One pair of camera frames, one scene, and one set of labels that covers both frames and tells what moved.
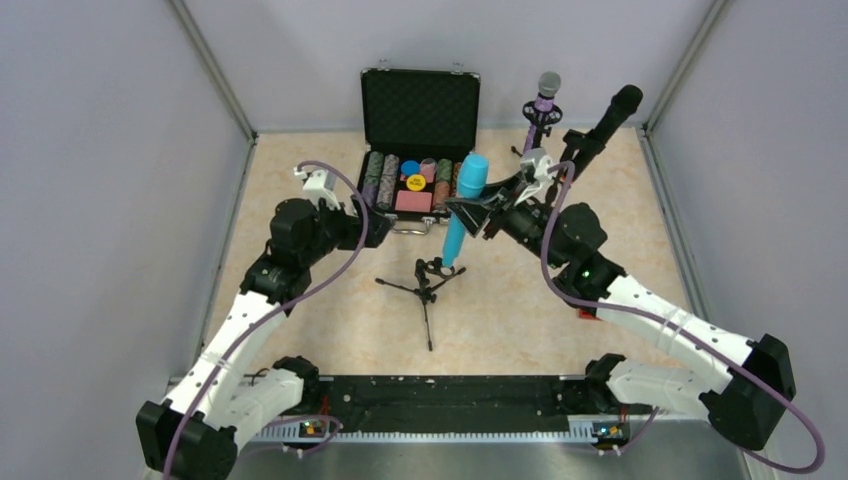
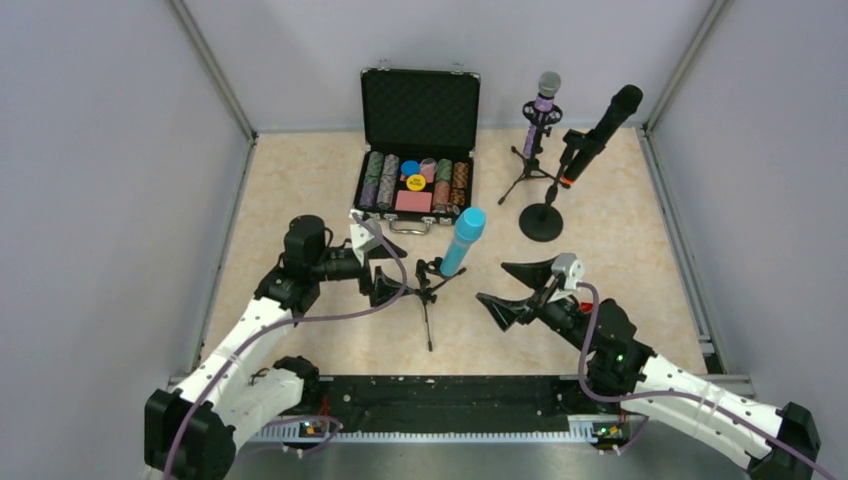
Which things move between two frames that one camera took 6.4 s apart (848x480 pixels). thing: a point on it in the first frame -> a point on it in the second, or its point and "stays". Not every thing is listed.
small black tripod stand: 428,276 stays
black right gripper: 494,208 -> 538,302
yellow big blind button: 416,182 stays
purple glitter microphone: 549,84 stays
